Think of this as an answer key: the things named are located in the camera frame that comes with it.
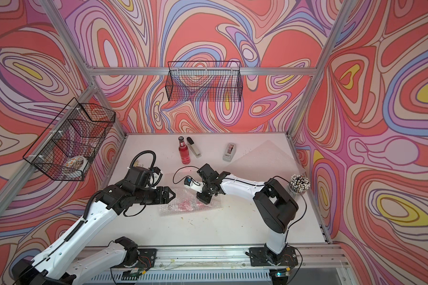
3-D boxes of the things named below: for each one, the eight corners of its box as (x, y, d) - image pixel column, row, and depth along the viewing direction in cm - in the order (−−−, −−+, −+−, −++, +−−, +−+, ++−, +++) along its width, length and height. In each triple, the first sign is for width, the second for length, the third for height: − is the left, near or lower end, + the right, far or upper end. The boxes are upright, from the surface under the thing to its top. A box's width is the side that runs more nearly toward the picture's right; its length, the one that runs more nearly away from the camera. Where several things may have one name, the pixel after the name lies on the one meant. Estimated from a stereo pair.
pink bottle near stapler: (185, 166, 106) (180, 143, 90) (181, 162, 108) (175, 138, 92) (190, 162, 107) (185, 139, 91) (186, 159, 109) (181, 135, 93)
